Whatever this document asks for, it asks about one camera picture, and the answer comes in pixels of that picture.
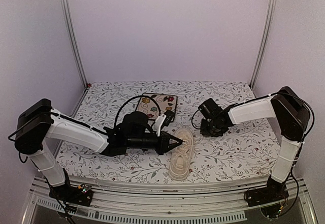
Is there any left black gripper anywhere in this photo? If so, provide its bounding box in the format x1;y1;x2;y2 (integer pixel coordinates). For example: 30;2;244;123
127;132;183;156

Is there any white lace sneaker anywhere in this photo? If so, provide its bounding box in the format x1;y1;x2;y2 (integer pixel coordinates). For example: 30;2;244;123
169;128;194;181

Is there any white shoelace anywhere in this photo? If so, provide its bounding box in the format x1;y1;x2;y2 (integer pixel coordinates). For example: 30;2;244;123
172;138;193;161

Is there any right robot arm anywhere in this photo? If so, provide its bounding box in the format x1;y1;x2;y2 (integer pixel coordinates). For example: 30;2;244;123
198;86;315;202

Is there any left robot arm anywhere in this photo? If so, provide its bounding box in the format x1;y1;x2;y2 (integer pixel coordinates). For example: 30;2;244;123
8;99;183;201

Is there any square floral ceramic plate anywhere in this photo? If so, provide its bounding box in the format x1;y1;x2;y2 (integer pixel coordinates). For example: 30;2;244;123
136;93;178;121

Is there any floral patterned table mat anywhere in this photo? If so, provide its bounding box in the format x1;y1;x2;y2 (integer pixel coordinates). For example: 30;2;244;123
54;80;289;185

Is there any aluminium front rail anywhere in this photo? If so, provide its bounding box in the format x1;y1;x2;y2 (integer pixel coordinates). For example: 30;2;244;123
21;175;318;224

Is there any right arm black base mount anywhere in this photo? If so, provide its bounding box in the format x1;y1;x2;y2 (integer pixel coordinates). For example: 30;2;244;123
244;176;289;207

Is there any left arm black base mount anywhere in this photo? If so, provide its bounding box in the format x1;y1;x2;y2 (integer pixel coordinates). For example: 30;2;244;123
49;184;94;207

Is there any right aluminium corner post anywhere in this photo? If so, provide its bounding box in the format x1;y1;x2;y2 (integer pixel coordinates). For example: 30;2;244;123
249;0;277;90

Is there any aluminium corner post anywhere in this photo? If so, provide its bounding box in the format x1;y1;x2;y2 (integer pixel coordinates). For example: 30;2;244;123
60;0;88;89
249;0;277;90

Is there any left aluminium corner post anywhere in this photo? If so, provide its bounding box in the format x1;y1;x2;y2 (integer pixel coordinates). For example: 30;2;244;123
60;0;88;89

